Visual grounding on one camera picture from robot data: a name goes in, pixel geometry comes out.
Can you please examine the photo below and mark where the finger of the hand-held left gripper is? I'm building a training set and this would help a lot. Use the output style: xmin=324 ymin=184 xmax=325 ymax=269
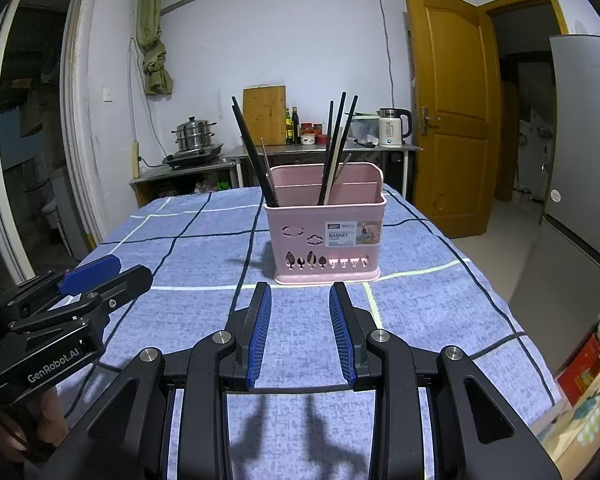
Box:
xmin=60 ymin=264 xmax=154 ymax=323
xmin=0 ymin=254 xmax=122 ymax=319

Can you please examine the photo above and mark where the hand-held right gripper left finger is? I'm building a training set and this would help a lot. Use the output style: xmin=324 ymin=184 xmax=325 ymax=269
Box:
xmin=24 ymin=281 xmax=273 ymax=480

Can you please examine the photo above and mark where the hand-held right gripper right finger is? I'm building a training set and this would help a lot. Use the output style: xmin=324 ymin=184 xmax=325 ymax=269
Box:
xmin=328 ymin=281 xmax=565 ymax=480

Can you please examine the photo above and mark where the pink utensil basket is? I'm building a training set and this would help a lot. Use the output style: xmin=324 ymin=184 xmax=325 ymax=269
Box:
xmin=263 ymin=164 xmax=387 ymax=285

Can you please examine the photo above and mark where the set of chopsticks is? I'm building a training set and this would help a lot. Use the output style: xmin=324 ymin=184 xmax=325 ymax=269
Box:
xmin=231 ymin=92 xmax=359 ymax=208

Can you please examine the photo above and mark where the person's left hand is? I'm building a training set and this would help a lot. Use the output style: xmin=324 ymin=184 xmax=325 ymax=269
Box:
xmin=0 ymin=387 xmax=72 ymax=463

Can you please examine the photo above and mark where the blue plaid tablecloth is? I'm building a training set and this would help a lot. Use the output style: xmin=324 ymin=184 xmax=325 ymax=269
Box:
xmin=62 ymin=182 xmax=563 ymax=480

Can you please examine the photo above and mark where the low steel shelf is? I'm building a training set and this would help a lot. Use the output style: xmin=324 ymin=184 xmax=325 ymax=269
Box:
xmin=129 ymin=157 xmax=241 ymax=208

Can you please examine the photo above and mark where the black induction cooker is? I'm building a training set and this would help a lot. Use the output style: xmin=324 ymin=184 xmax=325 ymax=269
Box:
xmin=162 ymin=144 xmax=225 ymax=169

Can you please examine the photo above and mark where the steel steamer pot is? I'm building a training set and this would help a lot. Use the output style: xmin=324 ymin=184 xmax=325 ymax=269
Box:
xmin=172 ymin=116 xmax=217 ymax=154

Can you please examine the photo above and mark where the steel kitchen table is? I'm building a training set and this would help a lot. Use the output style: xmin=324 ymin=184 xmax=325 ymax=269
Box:
xmin=225 ymin=141 xmax=424 ymax=197

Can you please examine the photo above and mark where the clear plastic storage box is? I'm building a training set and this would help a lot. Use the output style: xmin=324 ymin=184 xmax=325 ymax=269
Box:
xmin=352 ymin=114 xmax=381 ymax=146

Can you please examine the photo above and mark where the white electric kettle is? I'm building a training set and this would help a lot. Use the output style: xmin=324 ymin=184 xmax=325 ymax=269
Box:
xmin=377 ymin=107 xmax=414 ymax=149

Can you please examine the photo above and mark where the wooden cutting board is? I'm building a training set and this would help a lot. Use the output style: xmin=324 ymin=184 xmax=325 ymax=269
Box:
xmin=243 ymin=85 xmax=287 ymax=146

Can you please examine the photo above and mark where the green hanging curtain cloth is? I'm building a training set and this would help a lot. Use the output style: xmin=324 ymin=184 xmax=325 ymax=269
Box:
xmin=136 ymin=0 xmax=175 ymax=96

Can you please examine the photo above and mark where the red cardboard box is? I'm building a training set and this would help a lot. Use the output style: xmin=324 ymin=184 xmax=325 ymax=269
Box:
xmin=555 ymin=334 xmax=600 ymax=406

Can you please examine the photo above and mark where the colourful printed carton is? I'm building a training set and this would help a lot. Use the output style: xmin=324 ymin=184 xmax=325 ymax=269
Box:
xmin=532 ymin=360 xmax=600 ymax=472

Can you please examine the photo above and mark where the yellow wooden door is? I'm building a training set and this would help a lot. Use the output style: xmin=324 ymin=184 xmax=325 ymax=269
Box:
xmin=402 ymin=0 xmax=504 ymax=241

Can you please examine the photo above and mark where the white sliding door frame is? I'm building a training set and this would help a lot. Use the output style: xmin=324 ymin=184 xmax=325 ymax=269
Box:
xmin=0 ymin=0 xmax=106 ymax=286

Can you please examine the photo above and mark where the grey wall cable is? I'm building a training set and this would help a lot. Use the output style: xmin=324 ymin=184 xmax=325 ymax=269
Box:
xmin=377 ymin=0 xmax=397 ymax=110

